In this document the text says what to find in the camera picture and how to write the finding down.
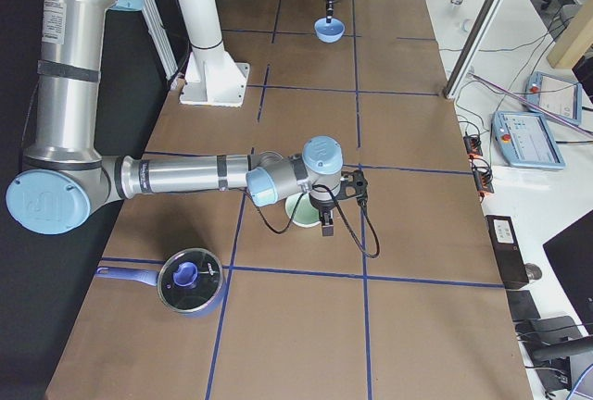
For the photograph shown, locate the green bowl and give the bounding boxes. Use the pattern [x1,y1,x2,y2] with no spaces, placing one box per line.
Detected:
[284,194,320,228]

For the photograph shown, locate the blue bowl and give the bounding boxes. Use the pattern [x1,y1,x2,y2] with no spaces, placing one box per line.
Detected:
[314,18,345,44]

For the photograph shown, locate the blue saucepan with glass lid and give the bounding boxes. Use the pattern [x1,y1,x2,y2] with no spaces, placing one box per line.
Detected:
[95,248,227,317]

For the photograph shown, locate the black power box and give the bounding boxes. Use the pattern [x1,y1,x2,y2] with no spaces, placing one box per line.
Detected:
[486,215,529,290]

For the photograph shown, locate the near teach pendant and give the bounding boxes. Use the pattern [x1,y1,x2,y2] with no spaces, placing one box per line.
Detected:
[492,111,565,170]

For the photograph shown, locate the teach pendant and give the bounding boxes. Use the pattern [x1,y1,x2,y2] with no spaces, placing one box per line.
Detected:
[525,71,583,125]
[492,111,565,170]

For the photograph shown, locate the black monitor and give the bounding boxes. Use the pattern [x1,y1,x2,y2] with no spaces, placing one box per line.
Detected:
[543,213,592,332]

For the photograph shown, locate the wooden board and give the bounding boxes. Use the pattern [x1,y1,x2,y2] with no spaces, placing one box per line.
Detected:
[547,0,593,69]

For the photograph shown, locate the far teach pendant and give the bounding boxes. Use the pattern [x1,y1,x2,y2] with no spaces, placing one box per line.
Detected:
[525,71,583,125]

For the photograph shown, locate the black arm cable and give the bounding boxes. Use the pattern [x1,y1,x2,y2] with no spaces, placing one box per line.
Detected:
[249,184,383,259]

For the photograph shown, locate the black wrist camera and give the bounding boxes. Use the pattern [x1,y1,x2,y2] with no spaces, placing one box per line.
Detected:
[336,169,368,206]

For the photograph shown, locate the aluminium frame post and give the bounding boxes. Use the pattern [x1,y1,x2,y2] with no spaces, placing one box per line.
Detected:
[443,0,503,99]

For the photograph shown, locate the orange black cable connectors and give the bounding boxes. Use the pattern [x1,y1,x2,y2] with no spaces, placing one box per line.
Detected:
[463,134,494,201]

